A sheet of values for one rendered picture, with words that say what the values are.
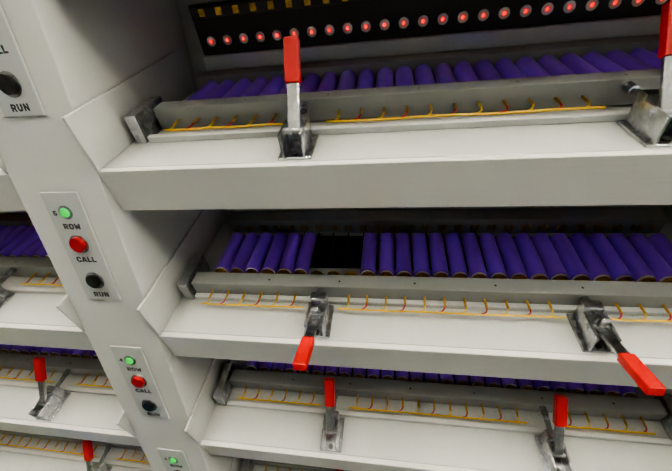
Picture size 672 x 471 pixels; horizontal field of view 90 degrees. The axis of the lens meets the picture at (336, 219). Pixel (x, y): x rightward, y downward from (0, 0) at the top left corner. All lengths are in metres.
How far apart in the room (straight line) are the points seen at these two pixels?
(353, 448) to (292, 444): 0.08
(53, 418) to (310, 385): 0.39
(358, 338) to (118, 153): 0.30
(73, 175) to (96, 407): 0.40
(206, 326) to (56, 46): 0.29
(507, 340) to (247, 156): 0.30
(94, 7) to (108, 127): 0.10
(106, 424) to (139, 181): 0.41
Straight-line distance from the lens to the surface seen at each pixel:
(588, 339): 0.40
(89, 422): 0.68
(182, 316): 0.45
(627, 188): 0.33
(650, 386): 0.35
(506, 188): 0.29
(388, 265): 0.40
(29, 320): 0.57
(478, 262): 0.42
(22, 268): 0.63
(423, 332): 0.37
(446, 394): 0.52
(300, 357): 0.32
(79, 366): 0.71
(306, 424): 0.54
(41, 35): 0.37
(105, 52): 0.40
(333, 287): 0.38
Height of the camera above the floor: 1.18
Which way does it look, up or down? 24 degrees down
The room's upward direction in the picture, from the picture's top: 4 degrees counter-clockwise
